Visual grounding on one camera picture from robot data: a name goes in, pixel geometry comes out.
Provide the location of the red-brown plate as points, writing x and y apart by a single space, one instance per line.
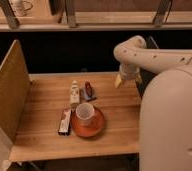
94 128

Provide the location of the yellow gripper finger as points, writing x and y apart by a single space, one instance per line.
138 79
118 81

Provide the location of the clear plastic cup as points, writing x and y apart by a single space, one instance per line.
85 113

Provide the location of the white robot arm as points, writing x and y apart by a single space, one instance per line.
165 124

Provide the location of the wooden shelf rail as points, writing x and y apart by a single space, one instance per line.
110 21

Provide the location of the wooden side panel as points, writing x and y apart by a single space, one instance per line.
14 88

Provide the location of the dark rectangular box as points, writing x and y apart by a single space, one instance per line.
64 126

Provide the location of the white mug on shelf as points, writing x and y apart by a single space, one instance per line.
19 7

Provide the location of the white bottle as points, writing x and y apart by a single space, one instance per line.
74 94

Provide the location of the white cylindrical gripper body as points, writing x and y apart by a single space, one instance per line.
128 72

